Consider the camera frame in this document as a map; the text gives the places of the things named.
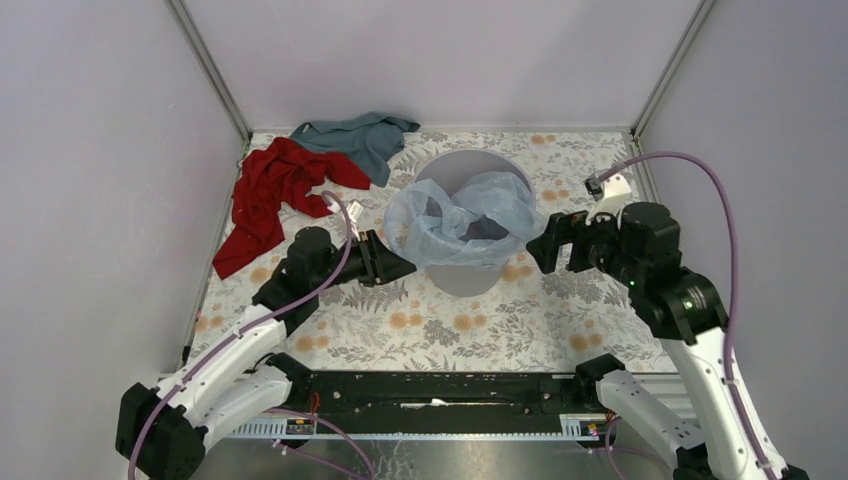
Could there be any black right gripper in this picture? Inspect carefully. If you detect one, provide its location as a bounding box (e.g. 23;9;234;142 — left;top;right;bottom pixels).
524;199;643;287

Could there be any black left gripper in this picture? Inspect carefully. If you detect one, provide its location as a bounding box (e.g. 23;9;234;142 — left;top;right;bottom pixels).
312;228;417;292

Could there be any light blue plastic trash bag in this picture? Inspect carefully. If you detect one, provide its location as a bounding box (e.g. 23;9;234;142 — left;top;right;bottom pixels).
383;172;547;268

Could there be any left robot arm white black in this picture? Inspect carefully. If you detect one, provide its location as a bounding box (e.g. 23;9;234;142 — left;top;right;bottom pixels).
115;227;416;479

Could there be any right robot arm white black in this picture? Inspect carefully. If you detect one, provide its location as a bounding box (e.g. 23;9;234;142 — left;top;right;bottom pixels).
527;202;808;479

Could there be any grey trash bin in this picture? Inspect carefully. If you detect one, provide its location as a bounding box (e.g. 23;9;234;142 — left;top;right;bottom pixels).
414;148;536;297

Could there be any grey-blue cloth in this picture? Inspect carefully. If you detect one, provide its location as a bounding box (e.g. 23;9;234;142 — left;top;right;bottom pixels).
289;112;421;187

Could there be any red cloth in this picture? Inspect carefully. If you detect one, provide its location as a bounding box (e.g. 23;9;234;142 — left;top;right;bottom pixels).
212;137;371;279

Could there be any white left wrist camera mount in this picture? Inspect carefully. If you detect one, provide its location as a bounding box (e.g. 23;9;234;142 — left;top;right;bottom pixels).
328;200;365;241

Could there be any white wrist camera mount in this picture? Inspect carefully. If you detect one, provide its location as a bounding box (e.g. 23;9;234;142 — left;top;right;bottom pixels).
584;173;632;226
328;200;365;241

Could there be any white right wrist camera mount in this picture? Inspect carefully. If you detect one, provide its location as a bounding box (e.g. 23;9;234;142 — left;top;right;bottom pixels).
584;173;632;226

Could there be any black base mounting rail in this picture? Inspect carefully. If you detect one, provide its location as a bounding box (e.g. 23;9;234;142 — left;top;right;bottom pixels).
264;353;608;437

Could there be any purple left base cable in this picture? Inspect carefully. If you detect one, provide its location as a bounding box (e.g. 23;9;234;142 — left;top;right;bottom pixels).
261;410;379;480

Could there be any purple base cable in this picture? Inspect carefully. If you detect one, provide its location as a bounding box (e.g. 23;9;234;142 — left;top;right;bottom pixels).
261;410;379;480
599;413;670;480

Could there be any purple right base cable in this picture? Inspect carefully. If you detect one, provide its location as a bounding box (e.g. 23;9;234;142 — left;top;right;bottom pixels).
599;413;670;480

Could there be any right aluminium corner frame post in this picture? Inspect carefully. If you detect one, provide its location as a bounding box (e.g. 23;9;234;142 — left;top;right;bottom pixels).
630;0;720;144

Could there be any aluminium corner frame post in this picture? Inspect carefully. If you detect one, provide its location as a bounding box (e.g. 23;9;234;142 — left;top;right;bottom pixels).
630;0;720;144
164;0;253;147

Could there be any left aluminium corner frame post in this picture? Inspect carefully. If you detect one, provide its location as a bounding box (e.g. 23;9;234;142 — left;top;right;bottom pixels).
164;0;253;147

